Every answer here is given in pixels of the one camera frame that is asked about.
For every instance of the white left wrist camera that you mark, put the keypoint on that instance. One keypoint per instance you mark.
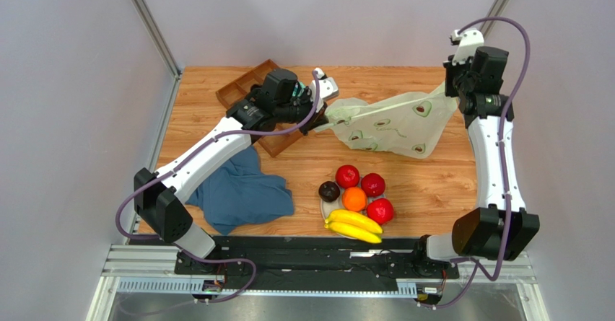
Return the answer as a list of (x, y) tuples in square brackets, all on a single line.
[(323, 88)]

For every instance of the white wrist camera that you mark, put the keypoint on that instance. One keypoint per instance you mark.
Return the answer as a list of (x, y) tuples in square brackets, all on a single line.
[(467, 42), (323, 88)]

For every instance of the beige and blue plate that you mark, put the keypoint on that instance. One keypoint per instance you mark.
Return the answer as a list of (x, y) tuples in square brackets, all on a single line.
[(327, 208)]

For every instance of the orange fake orange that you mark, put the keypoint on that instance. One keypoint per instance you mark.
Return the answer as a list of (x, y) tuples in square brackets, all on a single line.
[(354, 199)]

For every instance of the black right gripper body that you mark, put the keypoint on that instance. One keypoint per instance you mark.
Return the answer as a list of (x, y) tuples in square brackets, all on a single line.
[(454, 82)]

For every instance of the yellow fake banana bunch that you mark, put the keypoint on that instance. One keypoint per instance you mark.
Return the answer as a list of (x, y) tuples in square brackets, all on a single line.
[(354, 225)]

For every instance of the dark purple fake fruit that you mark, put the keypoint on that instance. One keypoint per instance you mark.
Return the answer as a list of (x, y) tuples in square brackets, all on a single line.
[(329, 191)]

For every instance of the brown wooden divided tray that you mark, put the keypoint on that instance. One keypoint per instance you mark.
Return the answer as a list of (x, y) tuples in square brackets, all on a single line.
[(254, 100)]

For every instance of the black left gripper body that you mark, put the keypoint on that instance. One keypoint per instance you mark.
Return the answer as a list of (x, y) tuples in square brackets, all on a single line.
[(295, 110)]

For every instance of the red fake tomato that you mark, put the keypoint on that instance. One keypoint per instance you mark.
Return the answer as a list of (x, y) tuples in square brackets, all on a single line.
[(373, 185)]

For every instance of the blue crumpled cloth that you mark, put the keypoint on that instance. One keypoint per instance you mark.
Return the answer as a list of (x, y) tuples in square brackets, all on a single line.
[(239, 193)]

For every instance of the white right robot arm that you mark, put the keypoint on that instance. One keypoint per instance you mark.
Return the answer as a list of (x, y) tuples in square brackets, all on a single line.
[(499, 226)]

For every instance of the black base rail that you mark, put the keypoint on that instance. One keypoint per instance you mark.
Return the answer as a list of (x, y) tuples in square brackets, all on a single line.
[(323, 265)]

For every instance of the red fake apple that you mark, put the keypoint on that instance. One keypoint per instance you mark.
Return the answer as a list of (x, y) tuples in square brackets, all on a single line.
[(381, 211)]

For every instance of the light green plastic bag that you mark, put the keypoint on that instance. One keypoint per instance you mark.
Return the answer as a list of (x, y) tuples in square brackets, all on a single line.
[(408, 124)]

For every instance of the red fake pomegranate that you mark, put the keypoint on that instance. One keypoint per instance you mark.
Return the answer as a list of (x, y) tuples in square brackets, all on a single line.
[(347, 176)]

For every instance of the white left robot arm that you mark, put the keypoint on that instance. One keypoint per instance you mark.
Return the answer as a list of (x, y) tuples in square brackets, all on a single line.
[(159, 197)]

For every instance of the teal rolled sock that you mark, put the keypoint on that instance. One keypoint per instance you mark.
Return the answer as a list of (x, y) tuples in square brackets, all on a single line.
[(298, 89)]

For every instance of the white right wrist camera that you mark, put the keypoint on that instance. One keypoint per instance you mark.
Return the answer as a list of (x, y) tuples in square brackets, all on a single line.
[(467, 42)]

